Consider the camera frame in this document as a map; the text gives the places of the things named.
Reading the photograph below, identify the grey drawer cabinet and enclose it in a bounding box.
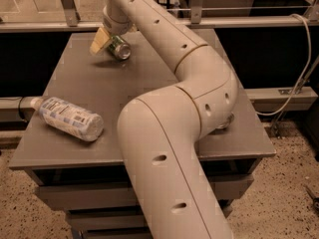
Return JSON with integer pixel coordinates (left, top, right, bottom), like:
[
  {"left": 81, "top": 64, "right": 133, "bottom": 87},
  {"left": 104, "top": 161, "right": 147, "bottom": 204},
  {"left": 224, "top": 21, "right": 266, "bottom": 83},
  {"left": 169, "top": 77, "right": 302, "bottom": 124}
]
[{"left": 8, "top": 29, "right": 277, "bottom": 239}]

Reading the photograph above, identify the green soda can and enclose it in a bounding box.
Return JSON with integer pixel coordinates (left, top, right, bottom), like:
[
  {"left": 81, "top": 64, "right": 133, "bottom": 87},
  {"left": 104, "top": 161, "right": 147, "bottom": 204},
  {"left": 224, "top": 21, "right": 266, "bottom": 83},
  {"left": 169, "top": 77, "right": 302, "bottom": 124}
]
[{"left": 107, "top": 35, "right": 132, "bottom": 61}]

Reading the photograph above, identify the white 7up can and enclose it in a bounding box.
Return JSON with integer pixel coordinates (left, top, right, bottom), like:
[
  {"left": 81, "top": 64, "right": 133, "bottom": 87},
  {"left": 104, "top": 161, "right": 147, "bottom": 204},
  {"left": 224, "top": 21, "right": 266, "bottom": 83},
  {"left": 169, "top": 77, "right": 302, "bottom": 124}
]
[{"left": 217, "top": 113, "right": 234, "bottom": 129}]

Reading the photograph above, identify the white cable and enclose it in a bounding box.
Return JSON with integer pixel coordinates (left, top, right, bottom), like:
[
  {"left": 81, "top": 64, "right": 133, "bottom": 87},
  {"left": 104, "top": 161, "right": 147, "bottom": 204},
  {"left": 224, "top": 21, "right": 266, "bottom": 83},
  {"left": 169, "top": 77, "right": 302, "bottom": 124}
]
[{"left": 254, "top": 13, "right": 313, "bottom": 118}]

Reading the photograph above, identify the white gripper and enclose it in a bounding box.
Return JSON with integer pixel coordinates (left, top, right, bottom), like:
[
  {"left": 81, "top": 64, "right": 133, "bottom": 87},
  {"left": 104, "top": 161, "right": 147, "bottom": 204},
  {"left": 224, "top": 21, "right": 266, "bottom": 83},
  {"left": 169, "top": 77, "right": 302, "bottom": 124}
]
[{"left": 90, "top": 5, "right": 133, "bottom": 55}]

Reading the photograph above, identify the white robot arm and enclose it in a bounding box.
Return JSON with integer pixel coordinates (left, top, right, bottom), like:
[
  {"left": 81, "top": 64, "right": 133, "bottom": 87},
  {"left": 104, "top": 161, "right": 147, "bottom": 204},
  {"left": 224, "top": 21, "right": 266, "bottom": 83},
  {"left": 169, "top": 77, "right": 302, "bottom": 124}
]
[{"left": 105, "top": 0, "right": 238, "bottom": 239}]

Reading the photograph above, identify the dark object on floor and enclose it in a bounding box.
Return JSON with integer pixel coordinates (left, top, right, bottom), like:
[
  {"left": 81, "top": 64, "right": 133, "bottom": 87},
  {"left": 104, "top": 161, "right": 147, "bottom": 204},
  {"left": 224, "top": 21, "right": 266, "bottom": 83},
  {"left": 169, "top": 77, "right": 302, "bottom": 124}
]
[{"left": 305, "top": 185, "right": 319, "bottom": 211}]

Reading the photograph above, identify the clear plastic water bottle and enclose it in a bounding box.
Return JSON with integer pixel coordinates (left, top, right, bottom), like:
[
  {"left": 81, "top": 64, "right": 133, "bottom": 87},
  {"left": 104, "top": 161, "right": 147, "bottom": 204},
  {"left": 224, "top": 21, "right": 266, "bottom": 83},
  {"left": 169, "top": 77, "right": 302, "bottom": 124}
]
[{"left": 31, "top": 97, "right": 104, "bottom": 142}]

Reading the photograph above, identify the metal railing frame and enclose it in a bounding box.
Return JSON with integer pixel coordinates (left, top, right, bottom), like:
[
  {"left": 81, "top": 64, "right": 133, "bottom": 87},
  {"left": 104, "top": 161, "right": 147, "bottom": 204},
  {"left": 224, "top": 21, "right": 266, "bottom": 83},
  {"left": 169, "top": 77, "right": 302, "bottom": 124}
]
[{"left": 0, "top": 0, "right": 319, "bottom": 34}]

